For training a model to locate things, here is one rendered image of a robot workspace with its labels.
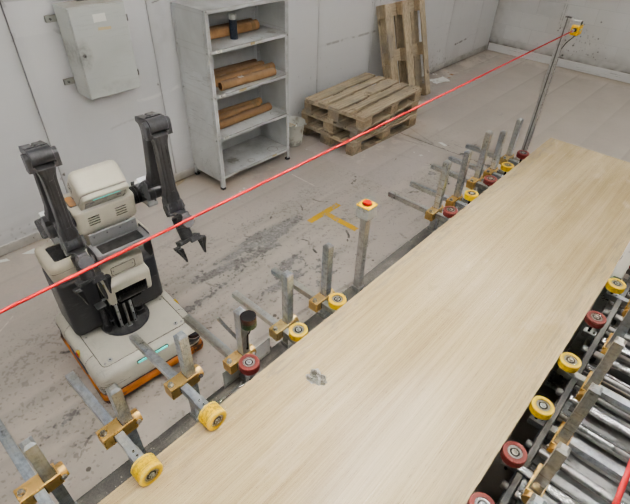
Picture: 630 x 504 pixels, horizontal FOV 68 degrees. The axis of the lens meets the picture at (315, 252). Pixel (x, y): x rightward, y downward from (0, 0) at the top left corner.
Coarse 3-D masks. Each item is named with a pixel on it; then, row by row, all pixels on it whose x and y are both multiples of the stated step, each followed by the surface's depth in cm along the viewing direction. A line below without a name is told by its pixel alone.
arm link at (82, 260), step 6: (84, 240) 186; (84, 246) 187; (66, 252) 182; (72, 252) 183; (78, 252) 181; (84, 252) 179; (78, 258) 178; (84, 258) 179; (90, 258) 180; (78, 264) 178; (84, 264) 179; (90, 264) 181
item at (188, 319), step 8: (184, 320) 204; (192, 320) 202; (192, 328) 202; (200, 328) 199; (208, 336) 196; (216, 344) 193; (224, 344) 193; (224, 352) 190; (232, 352) 190; (248, 376) 183
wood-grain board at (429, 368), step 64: (512, 192) 285; (576, 192) 287; (448, 256) 235; (512, 256) 237; (576, 256) 238; (384, 320) 200; (448, 320) 201; (512, 320) 202; (576, 320) 203; (256, 384) 173; (384, 384) 175; (448, 384) 176; (512, 384) 177; (192, 448) 154; (256, 448) 154; (320, 448) 155; (384, 448) 155; (448, 448) 156
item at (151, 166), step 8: (152, 112) 188; (136, 120) 186; (144, 120) 181; (152, 120) 180; (160, 120) 182; (152, 128) 180; (160, 128) 182; (144, 144) 194; (144, 152) 198; (152, 152) 196; (152, 160) 199; (152, 168) 201; (152, 176) 204; (144, 184) 208; (152, 184) 207; (144, 192) 212; (152, 192) 209
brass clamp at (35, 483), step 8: (56, 464) 142; (56, 472) 139; (64, 472) 141; (32, 480) 137; (40, 480) 137; (48, 480) 137; (56, 480) 139; (64, 480) 142; (16, 488) 135; (24, 488) 136; (32, 488) 136; (40, 488) 136; (48, 488) 138; (16, 496) 134; (24, 496) 134; (32, 496) 135
